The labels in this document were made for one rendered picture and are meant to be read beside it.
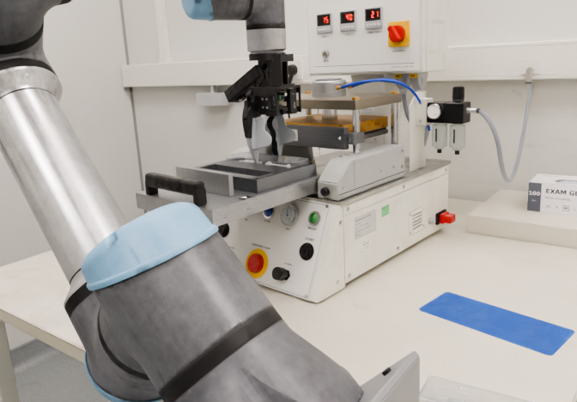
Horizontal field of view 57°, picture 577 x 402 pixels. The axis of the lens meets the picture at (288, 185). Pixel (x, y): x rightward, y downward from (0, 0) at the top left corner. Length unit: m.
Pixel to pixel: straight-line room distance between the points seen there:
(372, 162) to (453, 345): 0.40
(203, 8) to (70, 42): 1.59
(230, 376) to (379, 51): 1.00
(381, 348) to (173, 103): 1.77
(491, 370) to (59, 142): 0.65
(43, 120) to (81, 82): 1.84
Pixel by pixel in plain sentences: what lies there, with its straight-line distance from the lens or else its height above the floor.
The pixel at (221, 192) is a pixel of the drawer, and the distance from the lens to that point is 0.93.
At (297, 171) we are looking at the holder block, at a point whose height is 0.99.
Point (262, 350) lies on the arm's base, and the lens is 0.42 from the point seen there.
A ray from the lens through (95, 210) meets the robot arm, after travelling 0.62.
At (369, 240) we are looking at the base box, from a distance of 1.10.
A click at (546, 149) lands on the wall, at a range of 1.64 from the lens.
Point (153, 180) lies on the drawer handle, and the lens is 0.96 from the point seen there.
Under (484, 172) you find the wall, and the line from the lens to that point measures 1.70.
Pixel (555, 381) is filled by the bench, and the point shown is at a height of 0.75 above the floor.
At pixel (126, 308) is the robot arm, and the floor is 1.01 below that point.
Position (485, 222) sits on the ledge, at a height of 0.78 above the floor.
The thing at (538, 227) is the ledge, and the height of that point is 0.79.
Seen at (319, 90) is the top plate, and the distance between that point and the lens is 1.19.
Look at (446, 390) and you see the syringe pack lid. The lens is 0.76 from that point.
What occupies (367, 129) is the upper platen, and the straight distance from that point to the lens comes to 1.17.
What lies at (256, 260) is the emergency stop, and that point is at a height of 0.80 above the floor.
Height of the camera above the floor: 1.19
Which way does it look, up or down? 13 degrees down
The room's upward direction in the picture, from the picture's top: 3 degrees counter-clockwise
